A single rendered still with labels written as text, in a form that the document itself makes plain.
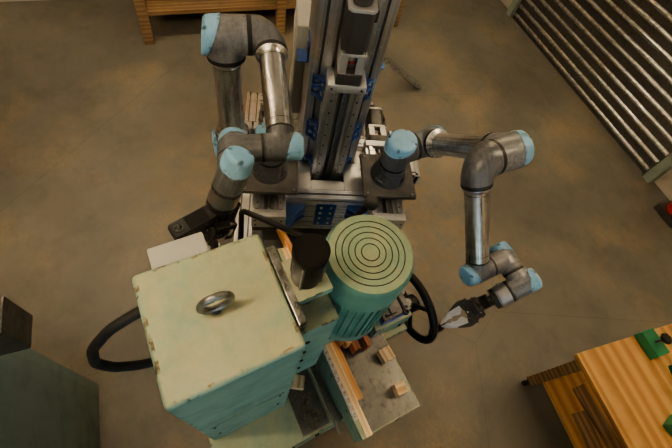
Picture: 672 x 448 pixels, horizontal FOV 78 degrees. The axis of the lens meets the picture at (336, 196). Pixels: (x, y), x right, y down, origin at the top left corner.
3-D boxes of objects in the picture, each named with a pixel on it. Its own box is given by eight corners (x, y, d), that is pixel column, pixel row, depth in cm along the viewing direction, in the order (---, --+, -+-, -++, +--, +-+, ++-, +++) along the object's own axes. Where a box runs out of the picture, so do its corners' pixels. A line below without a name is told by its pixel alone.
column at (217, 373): (286, 406, 125) (309, 348, 65) (213, 443, 117) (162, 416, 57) (259, 336, 135) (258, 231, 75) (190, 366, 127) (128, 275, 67)
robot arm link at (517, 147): (400, 131, 169) (503, 140, 121) (429, 123, 175) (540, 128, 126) (404, 159, 173) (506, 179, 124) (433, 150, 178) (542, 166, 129)
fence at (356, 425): (363, 439, 114) (367, 437, 110) (357, 442, 114) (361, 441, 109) (280, 254, 141) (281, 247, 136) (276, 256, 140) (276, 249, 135)
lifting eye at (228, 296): (237, 307, 67) (235, 293, 62) (200, 322, 65) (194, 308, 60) (234, 298, 68) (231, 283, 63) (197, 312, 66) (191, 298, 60)
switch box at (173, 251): (219, 289, 89) (211, 257, 75) (170, 307, 85) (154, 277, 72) (210, 264, 91) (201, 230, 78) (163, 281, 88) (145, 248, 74)
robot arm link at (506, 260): (486, 247, 141) (504, 276, 137) (510, 237, 145) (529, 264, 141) (475, 255, 148) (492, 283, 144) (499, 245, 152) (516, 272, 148)
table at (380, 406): (439, 394, 129) (447, 391, 124) (354, 444, 118) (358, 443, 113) (351, 234, 156) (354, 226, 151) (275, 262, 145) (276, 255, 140)
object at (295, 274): (328, 301, 77) (343, 263, 63) (288, 318, 74) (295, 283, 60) (310, 264, 81) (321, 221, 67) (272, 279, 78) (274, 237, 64)
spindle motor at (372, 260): (390, 324, 103) (433, 275, 77) (327, 354, 97) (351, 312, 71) (358, 263, 111) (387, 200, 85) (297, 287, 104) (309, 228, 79)
